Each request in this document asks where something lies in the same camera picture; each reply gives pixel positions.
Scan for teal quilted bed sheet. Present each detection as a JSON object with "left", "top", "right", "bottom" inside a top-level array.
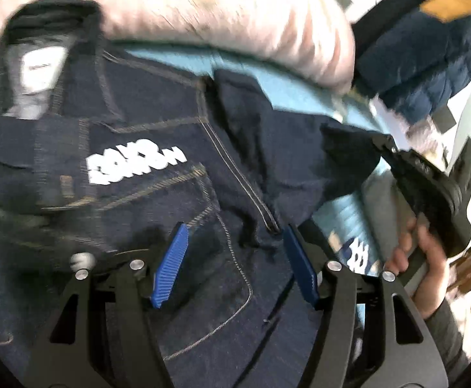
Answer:
[{"left": 126, "top": 46, "right": 390, "bottom": 278}]

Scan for person's right forearm grey sleeve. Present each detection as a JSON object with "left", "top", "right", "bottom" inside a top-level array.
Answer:
[{"left": 425, "top": 299, "right": 468, "bottom": 384}]

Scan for person's right hand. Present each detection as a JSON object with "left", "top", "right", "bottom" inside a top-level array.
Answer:
[{"left": 383, "top": 217, "right": 450, "bottom": 320}]

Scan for navy and yellow puffer jacket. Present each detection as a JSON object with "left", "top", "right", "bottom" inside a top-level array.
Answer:
[{"left": 352, "top": 0, "right": 471, "bottom": 125}]

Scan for dark blue denim jeans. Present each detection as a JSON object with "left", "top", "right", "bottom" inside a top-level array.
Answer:
[{"left": 0, "top": 0, "right": 379, "bottom": 387}]

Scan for pink quilted duvet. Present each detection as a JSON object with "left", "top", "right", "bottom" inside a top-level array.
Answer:
[{"left": 0, "top": 0, "right": 356, "bottom": 94}]

